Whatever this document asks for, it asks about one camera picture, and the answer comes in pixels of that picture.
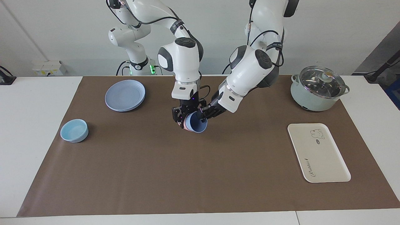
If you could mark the black desk object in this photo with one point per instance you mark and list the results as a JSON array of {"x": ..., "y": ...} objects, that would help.
[{"x": 6, "y": 79}]

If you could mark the cream tray with rabbit print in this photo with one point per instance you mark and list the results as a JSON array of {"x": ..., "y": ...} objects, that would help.
[{"x": 318, "y": 156}]

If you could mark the blue ribbed cup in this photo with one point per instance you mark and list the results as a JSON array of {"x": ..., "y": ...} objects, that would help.
[{"x": 198, "y": 125}]

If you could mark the pale blue plate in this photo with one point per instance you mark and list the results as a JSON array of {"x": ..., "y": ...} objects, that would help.
[{"x": 125, "y": 95}]

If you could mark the white power strip box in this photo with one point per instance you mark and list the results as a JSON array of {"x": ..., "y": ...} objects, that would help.
[{"x": 50, "y": 68}]

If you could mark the brown paper table mat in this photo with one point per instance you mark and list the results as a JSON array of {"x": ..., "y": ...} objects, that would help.
[{"x": 187, "y": 175}]

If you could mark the black stand base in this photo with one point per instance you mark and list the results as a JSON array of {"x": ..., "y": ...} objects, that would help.
[{"x": 375, "y": 75}]

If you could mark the dark grey partition panel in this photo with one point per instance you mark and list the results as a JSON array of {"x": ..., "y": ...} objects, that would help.
[{"x": 384, "y": 50}]

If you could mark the mint green cooking pot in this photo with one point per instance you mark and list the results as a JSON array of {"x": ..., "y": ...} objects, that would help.
[{"x": 309, "y": 101}]

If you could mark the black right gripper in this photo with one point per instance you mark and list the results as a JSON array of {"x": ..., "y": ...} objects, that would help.
[{"x": 188, "y": 104}]

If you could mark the blue crate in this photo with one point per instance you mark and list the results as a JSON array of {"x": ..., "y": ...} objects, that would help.
[{"x": 394, "y": 93}]

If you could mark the glass pot lid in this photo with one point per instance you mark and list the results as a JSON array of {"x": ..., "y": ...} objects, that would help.
[{"x": 322, "y": 82}]

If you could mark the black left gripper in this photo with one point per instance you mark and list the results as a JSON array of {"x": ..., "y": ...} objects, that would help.
[{"x": 216, "y": 106}]

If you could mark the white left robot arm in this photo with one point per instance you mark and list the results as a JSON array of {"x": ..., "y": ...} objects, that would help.
[{"x": 250, "y": 68}]

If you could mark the light blue bowl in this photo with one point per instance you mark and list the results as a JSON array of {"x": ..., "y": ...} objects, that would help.
[{"x": 74, "y": 131}]

